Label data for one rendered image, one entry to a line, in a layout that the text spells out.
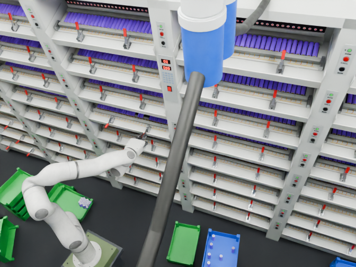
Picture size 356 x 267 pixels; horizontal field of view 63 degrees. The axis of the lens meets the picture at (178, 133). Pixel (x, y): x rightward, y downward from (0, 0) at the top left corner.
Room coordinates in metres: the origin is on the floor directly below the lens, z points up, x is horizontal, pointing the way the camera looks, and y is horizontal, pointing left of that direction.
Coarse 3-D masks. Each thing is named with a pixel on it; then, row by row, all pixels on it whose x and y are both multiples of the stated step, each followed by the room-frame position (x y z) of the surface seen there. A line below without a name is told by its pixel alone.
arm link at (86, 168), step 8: (112, 152) 0.94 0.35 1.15; (120, 152) 0.94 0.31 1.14; (128, 152) 0.95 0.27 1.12; (80, 160) 0.90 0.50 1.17; (88, 160) 0.91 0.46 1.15; (96, 160) 0.91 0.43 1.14; (104, 160) 0.90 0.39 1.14; (112, 160) 0.90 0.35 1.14; (120, 160) 0.90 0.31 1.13; (128, 160) 0.91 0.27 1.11; (80, 168) 0.85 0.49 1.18; (88, 168) 0.86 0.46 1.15; (96, 168) 0.87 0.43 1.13; (104, 168) 0.87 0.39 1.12; (80, 176) 0.82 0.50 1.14; (88, 176) 0.84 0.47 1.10
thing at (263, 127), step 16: (208, 112) 1.09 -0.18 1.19; (224, 112) 1.06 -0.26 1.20; (240, 112) 1.04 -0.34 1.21; (208, 128) 1.04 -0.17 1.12; (224, 128) 1.00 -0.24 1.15; (240, 128) 0.97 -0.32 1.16; (256, 128) 0.95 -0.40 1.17; (272, 128) 0.93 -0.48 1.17; (288, 128) 0.90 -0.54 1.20; (288, 144) 0.84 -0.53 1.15
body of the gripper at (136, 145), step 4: (132, 140) 1.12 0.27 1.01; (136, 140) 1.12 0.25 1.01; (140, 140) 1.11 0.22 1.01; (128, 144) 1.09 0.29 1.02; (132, 144) 1.08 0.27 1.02; (136, 144) 1.08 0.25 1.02; (140, 144) 1.08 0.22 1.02; (144, 144) 1.09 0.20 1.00; (132, 148) 1.05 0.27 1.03; (136, 148) 1.05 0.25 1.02; (140, 148) 1.05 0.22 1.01; (144, 148) 1.08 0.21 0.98; (136, 152) 1.03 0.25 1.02; (140, 152) 1.04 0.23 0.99; (136, 156) 1.02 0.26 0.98
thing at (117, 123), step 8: (96, 104) 1.51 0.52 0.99; (88, 112) 1.44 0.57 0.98; (96, 120) 1.39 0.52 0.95; (104, 120) 1.38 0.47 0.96; (120, 128) 1.33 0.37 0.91; (128, 128) 1.28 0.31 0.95; (136, 128) 1.27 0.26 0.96; (144, 128) 1.25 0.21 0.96; (152, 128) 1.24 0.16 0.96; (152, 136) 1.22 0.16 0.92; (160, 136) 1.18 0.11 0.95; (168, 136) 1.13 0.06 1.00
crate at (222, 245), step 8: (208, 232) 0.73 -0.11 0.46; (216, 232) 0.73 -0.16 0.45; (208, 240) 0.70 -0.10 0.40; (216, 240) 0.70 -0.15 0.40; (224, 240) 0.69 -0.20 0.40; (232, 240) 0.68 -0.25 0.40; (208, 248) 0.65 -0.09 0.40; (216, 248) 0.64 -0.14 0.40; (224, 248) 0.64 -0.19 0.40; (216, 256) 0.60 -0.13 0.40; (224, 256) 0.59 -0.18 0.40; (232, 256) 0.58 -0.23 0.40; (216, 264) 0.55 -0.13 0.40; (224, 264) 0.54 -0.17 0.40; (232, 264) 0.54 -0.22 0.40
